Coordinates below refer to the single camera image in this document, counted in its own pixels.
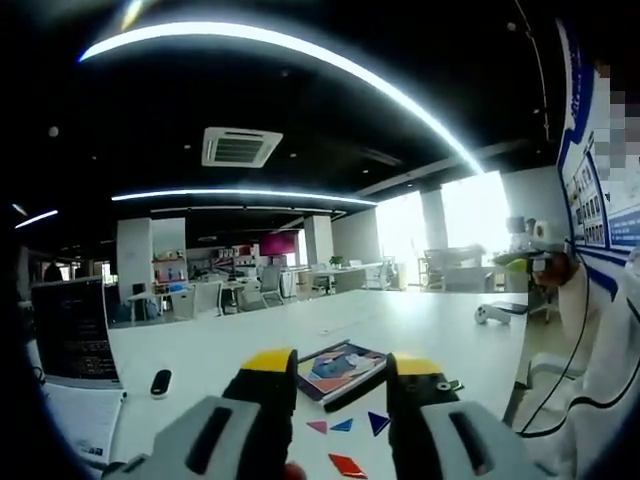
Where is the white handheld controller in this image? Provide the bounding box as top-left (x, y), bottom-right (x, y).
top-left (474, 304), bottom-right (513, 326)

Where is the blue white wall poster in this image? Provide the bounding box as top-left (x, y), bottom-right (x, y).
top-left (554, 18), bottom-right (640, 254)

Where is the person in white coat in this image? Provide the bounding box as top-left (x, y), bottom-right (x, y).
top-left (509, 259), bottom-right (640, 480)

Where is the black cable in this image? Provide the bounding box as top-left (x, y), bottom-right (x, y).
top-left (518, 238), bottom-right (640, 438)

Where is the red parallelogram tangram piece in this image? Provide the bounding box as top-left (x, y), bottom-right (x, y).
top-left (327, 452), bottom-right (369, 480)

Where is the short ceiling light strip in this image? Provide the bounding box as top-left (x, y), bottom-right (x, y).
top-left (110, 188), bottom-right (379, 207)

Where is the long curved ceiling light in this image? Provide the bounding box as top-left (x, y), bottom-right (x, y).
top-left (77, 20), bottom-right (485, 176)

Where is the ceiling air conditioner vent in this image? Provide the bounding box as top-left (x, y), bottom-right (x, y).
top-left (200, 126), bottom-right (285, 170)

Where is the dark blue triangle tangram piece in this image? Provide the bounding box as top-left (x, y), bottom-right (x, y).
top-left (366, 410), bottom-right (391, 438)

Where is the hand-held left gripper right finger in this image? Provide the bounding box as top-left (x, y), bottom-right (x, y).
top-left (384, 351), bottom-right (557, 480)

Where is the grey mesh office chair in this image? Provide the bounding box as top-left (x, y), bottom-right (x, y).
top-left (238, 263), bottom-right (286, 312)

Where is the person's right hand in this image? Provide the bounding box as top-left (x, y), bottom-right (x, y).
top-left (543, 252), bottom-right (577, 289)

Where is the white table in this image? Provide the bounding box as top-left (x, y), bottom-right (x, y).
top-left (107, 287), bottom-right (530, 480)

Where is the open black laptop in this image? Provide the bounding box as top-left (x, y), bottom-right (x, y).
top-left (29, 277), bottom-right (124, 390)

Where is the white printed paper sheet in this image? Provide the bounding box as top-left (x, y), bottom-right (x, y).
top-left (41, 381), bottom-right (127, 460)

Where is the small black white device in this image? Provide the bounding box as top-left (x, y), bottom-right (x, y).
top-left (150, 368), bottom-right (173, 400)

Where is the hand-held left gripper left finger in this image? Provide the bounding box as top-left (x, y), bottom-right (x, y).
top-left (102, 347), bottom-right (299, 480)

